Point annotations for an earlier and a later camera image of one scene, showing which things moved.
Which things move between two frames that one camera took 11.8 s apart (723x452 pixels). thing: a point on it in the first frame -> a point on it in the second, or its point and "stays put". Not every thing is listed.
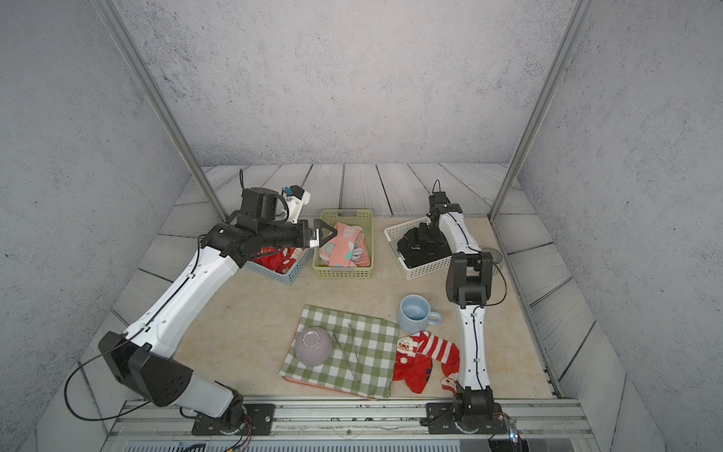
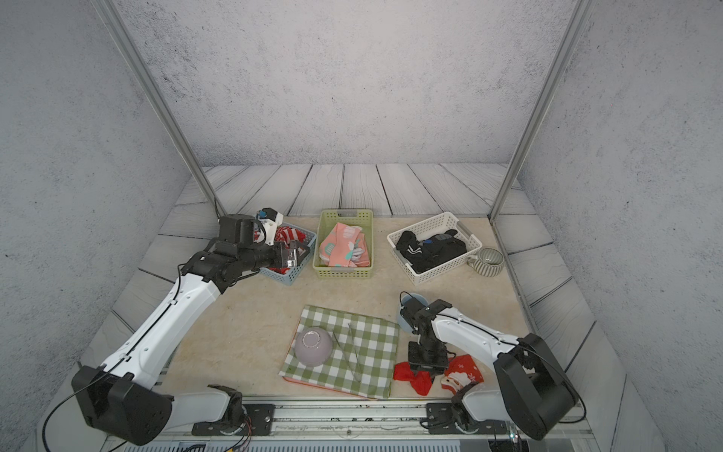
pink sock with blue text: (347, 248) stays put
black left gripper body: (287, 234) -> (260, 256)
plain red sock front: (414, 370) stays put
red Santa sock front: (449, 380) stays put
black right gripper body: (429, 234) -> (426, 357)
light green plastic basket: (348, 254) stays put
